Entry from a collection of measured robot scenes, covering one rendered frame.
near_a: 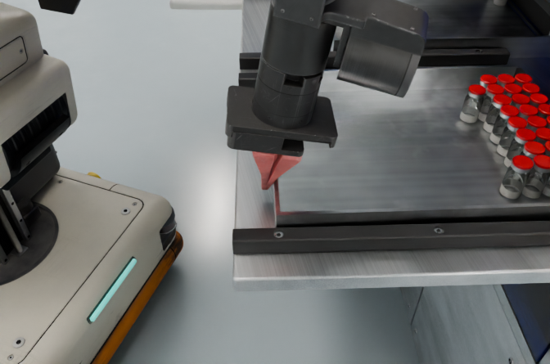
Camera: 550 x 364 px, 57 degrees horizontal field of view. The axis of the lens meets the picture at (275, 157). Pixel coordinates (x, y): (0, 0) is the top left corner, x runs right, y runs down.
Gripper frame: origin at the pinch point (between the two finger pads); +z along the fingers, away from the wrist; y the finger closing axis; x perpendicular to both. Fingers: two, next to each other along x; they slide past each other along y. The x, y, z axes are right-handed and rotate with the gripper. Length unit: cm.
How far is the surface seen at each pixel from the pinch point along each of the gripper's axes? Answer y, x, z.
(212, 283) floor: 1, 51, 92
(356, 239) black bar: 8.4, -7.8, -0.8
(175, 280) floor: -10, 52, 94
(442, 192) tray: 19.4, -0.3, -1.1
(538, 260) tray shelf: 25.9, -9.6, -2.0
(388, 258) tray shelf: 11.8, -8.7, 0.5
